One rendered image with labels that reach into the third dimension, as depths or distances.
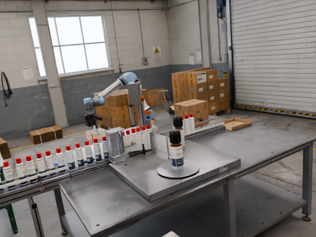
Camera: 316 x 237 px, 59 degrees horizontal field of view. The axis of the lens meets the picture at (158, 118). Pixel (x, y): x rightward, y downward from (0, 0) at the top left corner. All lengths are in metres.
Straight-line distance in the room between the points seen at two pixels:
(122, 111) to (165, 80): 3.65
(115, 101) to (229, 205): 4.19
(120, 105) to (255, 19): 3.60
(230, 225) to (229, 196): 0.25
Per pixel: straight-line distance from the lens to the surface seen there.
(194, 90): 6.37
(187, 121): 2.77
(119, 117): 6.04
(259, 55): 7.02
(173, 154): 2.00
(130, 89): 2.47
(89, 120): 2.80
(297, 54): 6.54
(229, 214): 2.26
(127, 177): 2.05
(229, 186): 2.15
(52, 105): 7.77
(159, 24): 9.40
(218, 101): 6.93
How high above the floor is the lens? 1.74
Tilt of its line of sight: 14 degrees down
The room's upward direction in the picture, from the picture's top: 6 degrees counter-clockwise
